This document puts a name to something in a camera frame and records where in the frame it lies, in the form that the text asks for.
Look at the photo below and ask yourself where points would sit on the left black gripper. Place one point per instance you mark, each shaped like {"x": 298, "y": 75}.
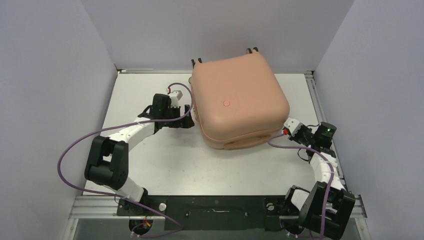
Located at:
{"x": 185, "y": 122}

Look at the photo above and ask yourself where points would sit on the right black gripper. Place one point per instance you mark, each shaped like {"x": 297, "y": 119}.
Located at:
{"x": 295, "y": 138}

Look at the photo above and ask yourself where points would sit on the pink suitcase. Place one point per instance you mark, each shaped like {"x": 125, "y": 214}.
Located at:
{"x": 238, "y": 102}

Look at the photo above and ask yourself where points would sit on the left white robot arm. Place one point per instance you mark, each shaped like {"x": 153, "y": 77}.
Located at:
{"x": 108, "y": 159}

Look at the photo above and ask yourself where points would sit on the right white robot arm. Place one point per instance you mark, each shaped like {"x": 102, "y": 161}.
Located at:
{"x": 327, "y": 208}

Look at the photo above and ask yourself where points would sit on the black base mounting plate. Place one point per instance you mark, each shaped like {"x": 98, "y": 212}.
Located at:
{"x": 217, "y": 212}

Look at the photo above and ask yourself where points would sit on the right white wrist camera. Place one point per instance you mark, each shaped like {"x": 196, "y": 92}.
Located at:
{"x": 292, "y": 126}

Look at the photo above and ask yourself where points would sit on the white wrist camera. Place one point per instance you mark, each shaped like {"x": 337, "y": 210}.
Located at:
{"x": 292, "y": 126}
{"x": 177, "y": 94}

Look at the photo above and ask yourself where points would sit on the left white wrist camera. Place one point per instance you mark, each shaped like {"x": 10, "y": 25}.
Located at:
{"x": 177, "y": 94}

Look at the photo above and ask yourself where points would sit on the aluminium frame rail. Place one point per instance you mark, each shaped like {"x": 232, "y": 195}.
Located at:
{"x": 173, "y": 147}

